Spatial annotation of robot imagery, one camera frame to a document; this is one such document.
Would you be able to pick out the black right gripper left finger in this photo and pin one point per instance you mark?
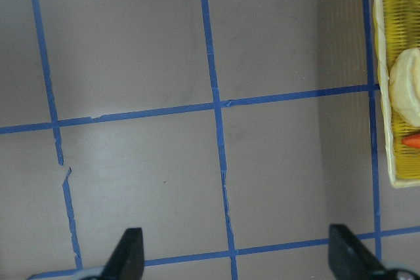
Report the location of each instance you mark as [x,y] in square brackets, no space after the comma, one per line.
[127,259]

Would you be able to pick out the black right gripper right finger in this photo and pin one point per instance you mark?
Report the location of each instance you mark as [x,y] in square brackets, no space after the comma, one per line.
[348,258]

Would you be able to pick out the orange toy carrot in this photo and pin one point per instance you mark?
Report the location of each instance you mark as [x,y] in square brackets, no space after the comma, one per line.
[412,141]

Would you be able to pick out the yellow toy banana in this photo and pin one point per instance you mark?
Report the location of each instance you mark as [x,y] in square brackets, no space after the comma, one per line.
[404,86]

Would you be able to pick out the yellow plastic tray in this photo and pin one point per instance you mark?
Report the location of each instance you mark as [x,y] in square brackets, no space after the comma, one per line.
[397,47]

